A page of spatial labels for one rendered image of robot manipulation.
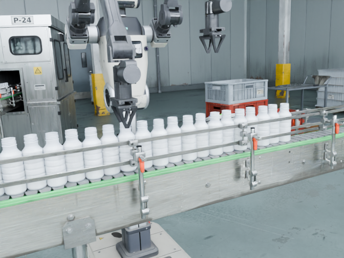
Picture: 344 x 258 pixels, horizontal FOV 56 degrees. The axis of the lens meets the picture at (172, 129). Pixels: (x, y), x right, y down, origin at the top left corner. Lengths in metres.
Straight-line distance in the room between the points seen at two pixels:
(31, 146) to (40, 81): 3.69
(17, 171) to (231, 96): 2.70
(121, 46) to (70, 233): 0.60
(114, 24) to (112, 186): 0.52
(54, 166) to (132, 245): 1.04
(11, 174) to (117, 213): 0.35
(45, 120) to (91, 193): 3.73
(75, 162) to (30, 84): 3.72
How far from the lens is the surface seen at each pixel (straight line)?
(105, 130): 1.08
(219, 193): 1.29
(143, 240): 1.99
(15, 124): 4.87
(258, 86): 3.74
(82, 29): 1.67
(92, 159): 1.06
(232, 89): 3.45
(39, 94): 4.73
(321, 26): 13.70
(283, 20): 11.27
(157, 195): 1.16
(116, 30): 1.09
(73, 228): 1.10
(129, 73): 0.99
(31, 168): 1.05
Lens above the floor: 1.37
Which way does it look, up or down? 12 degrees down
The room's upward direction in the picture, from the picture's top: 2 degrees counter-clockwise
